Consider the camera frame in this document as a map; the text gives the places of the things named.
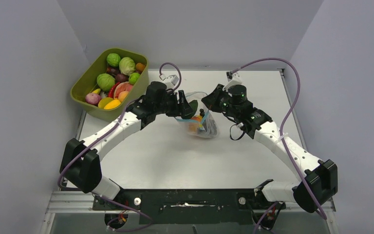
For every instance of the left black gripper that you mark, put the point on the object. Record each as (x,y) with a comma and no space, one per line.
(181,109)

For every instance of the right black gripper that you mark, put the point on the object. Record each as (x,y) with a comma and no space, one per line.
(211,101)

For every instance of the dark green avocado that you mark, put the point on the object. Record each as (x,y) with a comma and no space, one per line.
(194,106)

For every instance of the orange peach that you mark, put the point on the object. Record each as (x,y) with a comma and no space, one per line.
(195,125)

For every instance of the clear zip top bag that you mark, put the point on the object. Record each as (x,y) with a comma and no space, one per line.
(198,95)

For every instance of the dark grape bunch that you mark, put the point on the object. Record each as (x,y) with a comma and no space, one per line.
(208,127)

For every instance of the green bumpy fruit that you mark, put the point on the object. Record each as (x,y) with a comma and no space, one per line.
(113,59)

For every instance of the green cabbage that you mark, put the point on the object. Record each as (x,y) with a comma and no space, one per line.
(105,81)
(127,66)

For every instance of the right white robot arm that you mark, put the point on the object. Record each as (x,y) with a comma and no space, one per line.
(318,179)

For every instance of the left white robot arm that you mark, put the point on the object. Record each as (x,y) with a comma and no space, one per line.
(81,162)

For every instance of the lime green fruit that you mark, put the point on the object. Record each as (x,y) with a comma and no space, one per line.
(133,78)

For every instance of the orange apricot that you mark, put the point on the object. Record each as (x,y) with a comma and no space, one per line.
(122,96)

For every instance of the orange tangerine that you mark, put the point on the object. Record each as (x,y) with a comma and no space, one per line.
(140,67)

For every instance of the watermelon slice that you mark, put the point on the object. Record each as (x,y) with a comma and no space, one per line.
(125,86)

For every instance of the yellow mango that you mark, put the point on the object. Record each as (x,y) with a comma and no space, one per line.
(113,104)

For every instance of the red chili pepper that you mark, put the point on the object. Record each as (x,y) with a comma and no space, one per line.
(112,90)

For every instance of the dark red apple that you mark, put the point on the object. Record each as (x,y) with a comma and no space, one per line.
(113,71)

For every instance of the yellow banana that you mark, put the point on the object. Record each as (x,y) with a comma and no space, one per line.
(97,91)

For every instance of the pink red onion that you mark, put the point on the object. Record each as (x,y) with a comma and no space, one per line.
(93,98)

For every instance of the olive green plastic bin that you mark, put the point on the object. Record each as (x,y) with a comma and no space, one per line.
(87,83)

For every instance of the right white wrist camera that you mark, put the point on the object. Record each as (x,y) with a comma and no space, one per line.
(232,79)

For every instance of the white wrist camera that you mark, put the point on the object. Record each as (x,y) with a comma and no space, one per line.
(170,81)
(232,79)

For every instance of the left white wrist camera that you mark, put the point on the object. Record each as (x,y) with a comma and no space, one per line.
(170,81)

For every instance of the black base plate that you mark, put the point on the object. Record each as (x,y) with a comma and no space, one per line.
(190,206)

